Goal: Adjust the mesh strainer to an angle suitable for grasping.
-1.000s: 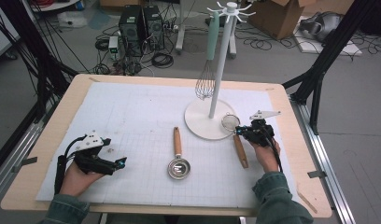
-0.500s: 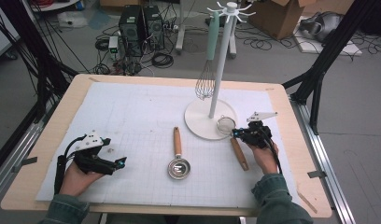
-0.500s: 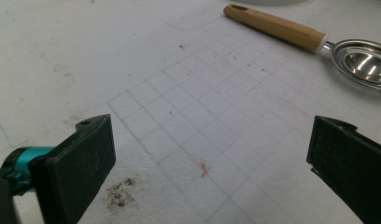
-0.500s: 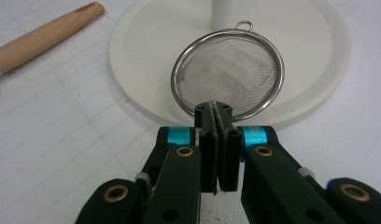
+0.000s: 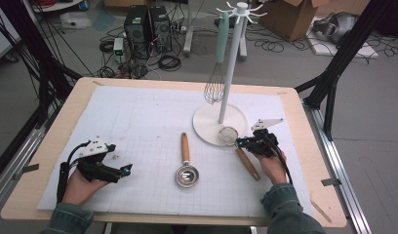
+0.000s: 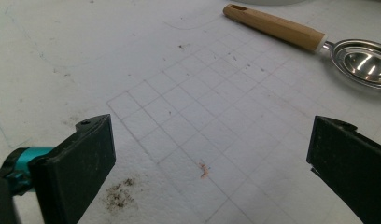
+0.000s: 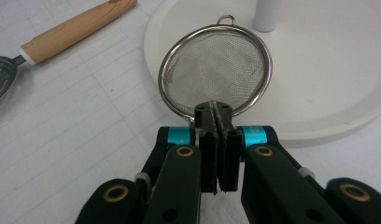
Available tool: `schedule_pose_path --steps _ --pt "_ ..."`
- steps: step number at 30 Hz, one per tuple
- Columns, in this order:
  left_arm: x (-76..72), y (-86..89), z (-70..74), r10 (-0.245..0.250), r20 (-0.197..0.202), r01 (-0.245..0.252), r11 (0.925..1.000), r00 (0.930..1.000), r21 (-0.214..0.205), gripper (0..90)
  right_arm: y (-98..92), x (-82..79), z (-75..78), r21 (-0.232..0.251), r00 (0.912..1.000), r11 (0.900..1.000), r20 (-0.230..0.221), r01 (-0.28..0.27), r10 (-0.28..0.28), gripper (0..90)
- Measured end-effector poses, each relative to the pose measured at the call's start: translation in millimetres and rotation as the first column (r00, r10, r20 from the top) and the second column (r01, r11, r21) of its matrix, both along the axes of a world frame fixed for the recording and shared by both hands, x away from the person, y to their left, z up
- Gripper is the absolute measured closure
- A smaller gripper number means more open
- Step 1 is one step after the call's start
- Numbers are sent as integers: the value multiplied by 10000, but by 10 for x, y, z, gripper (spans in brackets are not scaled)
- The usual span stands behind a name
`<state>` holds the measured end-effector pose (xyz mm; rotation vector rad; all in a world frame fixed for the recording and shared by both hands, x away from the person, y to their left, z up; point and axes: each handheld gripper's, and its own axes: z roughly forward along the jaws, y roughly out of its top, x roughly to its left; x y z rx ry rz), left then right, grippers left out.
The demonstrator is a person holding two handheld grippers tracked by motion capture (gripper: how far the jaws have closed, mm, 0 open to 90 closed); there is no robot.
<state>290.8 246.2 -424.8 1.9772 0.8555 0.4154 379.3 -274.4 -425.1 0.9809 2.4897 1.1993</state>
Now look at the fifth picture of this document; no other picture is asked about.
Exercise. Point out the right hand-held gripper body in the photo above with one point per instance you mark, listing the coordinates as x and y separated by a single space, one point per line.
263 144

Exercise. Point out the grey metal bracket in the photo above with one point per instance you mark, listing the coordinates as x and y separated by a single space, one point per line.
332 182
31 168

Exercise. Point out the white flat board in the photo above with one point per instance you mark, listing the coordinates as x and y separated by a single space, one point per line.
359 50

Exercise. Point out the white stand legs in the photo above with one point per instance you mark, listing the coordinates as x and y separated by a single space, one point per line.
188 39

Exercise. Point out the white grid mat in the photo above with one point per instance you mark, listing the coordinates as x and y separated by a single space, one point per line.
138 113

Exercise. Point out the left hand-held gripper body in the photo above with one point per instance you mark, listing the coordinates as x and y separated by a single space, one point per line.
94 167

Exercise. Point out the open cardboard box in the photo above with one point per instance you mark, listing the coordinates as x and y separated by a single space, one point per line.
291 19

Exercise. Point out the black metal frame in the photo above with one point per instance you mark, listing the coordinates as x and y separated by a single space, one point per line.
41 65
356 35

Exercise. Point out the aluminium rail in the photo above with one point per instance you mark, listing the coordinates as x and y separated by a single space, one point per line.
18 152
350 201

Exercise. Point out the person's right hand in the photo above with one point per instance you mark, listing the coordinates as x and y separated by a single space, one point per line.
275 169

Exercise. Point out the slim black computer tower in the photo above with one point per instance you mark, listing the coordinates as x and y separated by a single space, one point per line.
161 29

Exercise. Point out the grey bag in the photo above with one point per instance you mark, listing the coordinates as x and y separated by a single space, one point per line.
337 26

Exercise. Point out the small white power box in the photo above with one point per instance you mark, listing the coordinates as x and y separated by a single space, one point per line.
118 45

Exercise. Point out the clear plastic bag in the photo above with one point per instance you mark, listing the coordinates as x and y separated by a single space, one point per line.
75 20

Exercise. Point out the person's left hand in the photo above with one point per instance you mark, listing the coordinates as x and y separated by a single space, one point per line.
80 190

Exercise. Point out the white utensil rack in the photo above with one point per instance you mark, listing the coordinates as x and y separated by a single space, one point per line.
231 65

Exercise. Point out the large black computer tower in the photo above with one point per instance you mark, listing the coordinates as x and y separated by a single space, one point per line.
137 32

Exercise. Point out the white round table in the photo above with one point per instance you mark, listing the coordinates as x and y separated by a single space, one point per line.
57 5

